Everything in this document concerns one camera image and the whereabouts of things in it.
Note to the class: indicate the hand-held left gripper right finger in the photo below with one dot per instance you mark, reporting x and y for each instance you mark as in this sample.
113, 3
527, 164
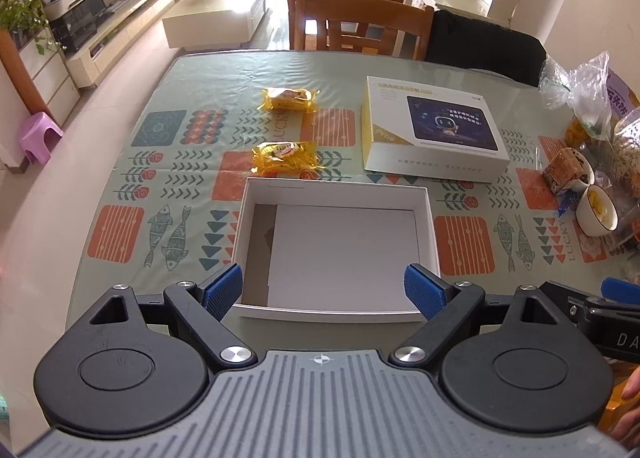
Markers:
422, 290

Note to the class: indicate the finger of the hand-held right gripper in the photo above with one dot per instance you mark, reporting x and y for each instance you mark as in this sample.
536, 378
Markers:
620, 286
567, 294

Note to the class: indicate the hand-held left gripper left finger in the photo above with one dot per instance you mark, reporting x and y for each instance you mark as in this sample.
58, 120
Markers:
225, 290

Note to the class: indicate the white cardboard box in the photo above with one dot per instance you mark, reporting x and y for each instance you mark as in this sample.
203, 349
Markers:
340, 258

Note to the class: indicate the yellow snack packet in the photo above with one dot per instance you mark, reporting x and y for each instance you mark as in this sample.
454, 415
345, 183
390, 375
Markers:
282, 158
287, 99

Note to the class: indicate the white tablet box lid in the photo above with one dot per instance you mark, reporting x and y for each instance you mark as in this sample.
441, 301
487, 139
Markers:
395, 138

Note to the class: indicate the person's right hand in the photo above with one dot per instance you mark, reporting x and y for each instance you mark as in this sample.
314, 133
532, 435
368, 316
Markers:
631, 418

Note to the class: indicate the white bowl with yellow inside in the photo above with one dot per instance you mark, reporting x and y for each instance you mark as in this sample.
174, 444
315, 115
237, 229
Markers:
597, 210

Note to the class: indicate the blue small packet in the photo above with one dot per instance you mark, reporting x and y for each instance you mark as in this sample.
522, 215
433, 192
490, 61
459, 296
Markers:
566, 203

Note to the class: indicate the clear bag of mixed snacks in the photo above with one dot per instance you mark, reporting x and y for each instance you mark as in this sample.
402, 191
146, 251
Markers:
625, 168

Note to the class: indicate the brown snack carton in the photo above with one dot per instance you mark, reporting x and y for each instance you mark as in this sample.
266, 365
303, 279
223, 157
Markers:
562, 168

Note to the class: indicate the yellow snack bag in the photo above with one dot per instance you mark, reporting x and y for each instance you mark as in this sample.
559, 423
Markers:
577, 133

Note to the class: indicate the purple snack bag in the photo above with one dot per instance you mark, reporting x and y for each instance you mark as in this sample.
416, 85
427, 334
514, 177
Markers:
622, 98

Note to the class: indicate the purple plastic stool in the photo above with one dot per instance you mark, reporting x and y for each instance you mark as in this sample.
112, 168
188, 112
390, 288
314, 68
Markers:
37, 135

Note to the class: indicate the black chair back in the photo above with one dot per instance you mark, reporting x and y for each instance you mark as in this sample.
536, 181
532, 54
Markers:
480, 43

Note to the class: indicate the white coffee table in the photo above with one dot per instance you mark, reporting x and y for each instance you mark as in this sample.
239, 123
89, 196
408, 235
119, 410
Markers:
205, 30

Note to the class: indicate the white drawer cabinet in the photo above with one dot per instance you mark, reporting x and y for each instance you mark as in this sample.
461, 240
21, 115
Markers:
45, 83

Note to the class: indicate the white television cabinet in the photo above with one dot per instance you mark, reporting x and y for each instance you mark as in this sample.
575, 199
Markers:
125, 23

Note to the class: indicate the black electronic device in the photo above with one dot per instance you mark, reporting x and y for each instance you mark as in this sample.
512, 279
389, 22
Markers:
75, 28

